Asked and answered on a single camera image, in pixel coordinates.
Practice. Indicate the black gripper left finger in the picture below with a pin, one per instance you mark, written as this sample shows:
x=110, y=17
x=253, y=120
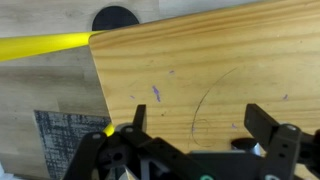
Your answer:
x=144, y=149

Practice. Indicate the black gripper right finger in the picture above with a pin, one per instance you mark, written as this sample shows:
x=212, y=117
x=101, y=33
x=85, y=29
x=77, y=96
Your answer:
x=280, y=141

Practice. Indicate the grey patterned rug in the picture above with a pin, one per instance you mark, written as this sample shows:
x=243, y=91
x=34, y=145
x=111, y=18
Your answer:
x=60, y=134

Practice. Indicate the wooden table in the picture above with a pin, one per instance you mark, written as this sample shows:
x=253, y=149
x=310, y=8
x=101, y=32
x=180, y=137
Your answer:
x=197, y=73

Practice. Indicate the black round floor base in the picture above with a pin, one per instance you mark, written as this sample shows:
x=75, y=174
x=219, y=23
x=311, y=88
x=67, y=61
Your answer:
x=113, y=17

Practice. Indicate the yellow table leg post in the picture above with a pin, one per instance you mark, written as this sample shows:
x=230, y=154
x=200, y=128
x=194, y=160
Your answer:
x=24, y=46

